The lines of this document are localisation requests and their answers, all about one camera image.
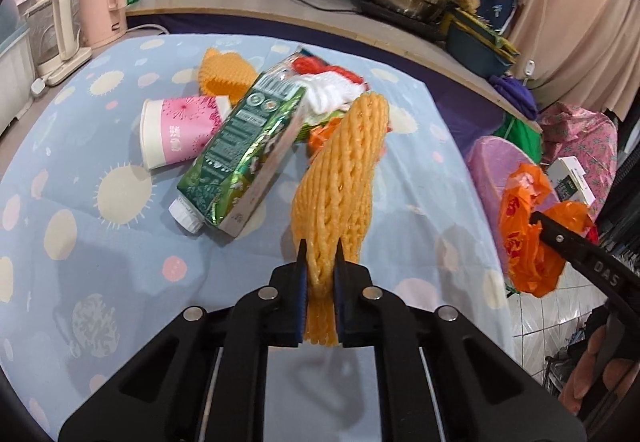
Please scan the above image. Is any green plastic bag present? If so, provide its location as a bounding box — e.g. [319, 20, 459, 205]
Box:
[492, 114, 543, 155]

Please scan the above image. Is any pink trash bin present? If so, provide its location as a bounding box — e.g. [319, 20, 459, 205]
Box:
[466, 136, 561, 233]

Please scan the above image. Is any beige curtain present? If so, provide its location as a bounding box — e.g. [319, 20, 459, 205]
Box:
[500, 0, 640, 123]

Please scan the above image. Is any white electric kettle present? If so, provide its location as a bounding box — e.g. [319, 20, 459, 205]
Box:
[24, 0, 93, 85]

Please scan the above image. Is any long orange foam fruit net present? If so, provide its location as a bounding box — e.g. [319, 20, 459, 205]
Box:
[290, 92, 391, 349]

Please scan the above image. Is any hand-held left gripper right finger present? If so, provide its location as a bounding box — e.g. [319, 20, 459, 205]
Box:
[334, 244, 587, 442]

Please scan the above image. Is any blue dotted tablecloth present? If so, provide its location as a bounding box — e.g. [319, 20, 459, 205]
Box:
[0, 34, 511, 423]

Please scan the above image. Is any short orange foam fruit net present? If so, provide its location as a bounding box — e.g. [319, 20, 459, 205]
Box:
[198, 48, 256, 106]

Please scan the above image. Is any green drink carton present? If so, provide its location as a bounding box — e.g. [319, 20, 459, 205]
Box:
[168, 56, 308, 239]

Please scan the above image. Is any pink electric kettle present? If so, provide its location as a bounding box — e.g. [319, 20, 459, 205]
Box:
[77, 0, 128, 48]

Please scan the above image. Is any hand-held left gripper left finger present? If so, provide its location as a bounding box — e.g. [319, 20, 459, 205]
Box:
[59, 242, 307, 442]

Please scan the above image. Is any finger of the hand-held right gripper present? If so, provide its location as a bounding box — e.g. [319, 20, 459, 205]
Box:
[529, 211, 636, 303]

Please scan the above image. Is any white plastic storage box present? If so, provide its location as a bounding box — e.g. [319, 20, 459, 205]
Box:
[0, 0, 37, 125]

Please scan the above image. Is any red plastic wrapper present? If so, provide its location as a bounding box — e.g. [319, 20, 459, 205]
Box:
[292, 52, 368, 85]

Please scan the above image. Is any pink pineapple print cloth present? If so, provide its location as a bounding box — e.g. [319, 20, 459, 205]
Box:
[537, 102, 618, 217]

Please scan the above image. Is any black induction cooker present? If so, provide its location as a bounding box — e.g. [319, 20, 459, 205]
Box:
[355, 0, 451, 40]

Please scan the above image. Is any dark blue plastic basin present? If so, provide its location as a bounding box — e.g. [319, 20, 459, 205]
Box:
[445, 24, 516, 77]

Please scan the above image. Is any person's right hand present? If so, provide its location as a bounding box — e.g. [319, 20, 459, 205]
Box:
[574, 324, 628, 400]

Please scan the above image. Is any purple cloth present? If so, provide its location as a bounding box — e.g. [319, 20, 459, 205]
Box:
[489, 74, 538, 120]

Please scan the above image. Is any orange plastic wrapper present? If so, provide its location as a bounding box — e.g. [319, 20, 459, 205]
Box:
[307, 114, 351, 159]

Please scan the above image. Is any white cardboard carry box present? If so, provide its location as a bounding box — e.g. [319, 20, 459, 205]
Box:
[545, 157, 595, 205]

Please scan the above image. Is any pink white paper cup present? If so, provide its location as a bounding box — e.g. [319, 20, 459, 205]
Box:
[140, 96, 232, 171]

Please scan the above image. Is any orange plastic bag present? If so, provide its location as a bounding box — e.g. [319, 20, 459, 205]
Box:
[499, 164, 596, 297]

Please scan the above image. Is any yellow rimmed basin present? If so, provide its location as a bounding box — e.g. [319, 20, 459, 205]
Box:
[447, 8, 521, 56]

